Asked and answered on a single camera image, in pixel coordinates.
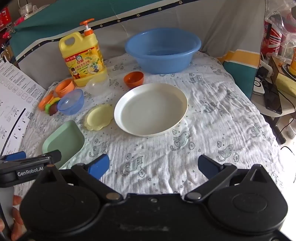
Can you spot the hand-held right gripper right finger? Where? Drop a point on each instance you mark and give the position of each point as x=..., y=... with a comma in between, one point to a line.
x=208, y=165

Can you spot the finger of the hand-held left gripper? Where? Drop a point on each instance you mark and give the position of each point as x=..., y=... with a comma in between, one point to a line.
x=16, y=156
x=53, y=154

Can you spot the blue transparent bowl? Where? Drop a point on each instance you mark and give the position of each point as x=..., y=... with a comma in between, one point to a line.
x=71, y=103

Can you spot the small orange bowl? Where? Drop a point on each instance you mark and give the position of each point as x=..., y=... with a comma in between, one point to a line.
x=133, y=78

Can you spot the black smartphone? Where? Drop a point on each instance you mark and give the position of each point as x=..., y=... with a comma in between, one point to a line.
x=272, y=99

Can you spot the clear plastic bag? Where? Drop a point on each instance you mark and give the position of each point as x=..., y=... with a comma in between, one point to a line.
x=286, y=23

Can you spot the green square plate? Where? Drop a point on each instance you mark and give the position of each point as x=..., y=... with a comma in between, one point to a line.
x=64, y=141

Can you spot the teal grey striped blanket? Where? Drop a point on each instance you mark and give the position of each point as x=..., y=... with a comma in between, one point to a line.
x=161, y=14

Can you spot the large white plate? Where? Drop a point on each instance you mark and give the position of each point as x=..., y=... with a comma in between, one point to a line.
x=150, y=111

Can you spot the clear plastic bowl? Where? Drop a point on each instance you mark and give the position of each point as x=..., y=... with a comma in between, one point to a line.
x=96, y=87

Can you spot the white cat print cloth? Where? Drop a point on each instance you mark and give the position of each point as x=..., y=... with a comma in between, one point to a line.
x=196, y=139

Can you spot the red printed can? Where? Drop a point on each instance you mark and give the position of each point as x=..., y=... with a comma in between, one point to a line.
x=272, y=37

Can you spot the white side table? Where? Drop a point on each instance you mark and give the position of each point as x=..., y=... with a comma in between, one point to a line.
x=286, y=115

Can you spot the yellow toy banana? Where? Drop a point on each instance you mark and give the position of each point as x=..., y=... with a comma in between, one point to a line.
x=55, y=100

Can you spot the orange toy pot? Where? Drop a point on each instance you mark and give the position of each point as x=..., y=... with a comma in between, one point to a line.
x=64, y=88

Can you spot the orange toy plate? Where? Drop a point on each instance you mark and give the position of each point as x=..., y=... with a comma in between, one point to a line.
x=45, y=100

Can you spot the brown toy onion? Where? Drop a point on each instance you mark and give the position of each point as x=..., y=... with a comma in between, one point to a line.
x=53, y=110

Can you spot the person's left hand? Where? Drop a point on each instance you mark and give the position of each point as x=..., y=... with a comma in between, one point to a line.
x=17, y=215

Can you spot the white instruction sheet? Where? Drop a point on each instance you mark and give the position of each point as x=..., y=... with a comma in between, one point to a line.
x=16, y=97

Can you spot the bumpy green toy vegetable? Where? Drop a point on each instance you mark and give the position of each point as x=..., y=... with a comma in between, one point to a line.
x=47, y=108

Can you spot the large blue plastic basin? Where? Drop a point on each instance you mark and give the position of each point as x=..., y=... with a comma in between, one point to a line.
x=161, y=60

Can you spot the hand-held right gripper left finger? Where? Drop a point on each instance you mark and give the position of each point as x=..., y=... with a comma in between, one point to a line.
x=99, y=165

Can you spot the yellow box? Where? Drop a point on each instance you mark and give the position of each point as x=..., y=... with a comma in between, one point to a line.
x=285, y=81

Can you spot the yellow scalloped plate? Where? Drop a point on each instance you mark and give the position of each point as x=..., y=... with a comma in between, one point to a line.
x=98, y=117

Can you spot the yellow detergent pump bottle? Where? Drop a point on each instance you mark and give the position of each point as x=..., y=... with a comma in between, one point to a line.
x=81, y=58

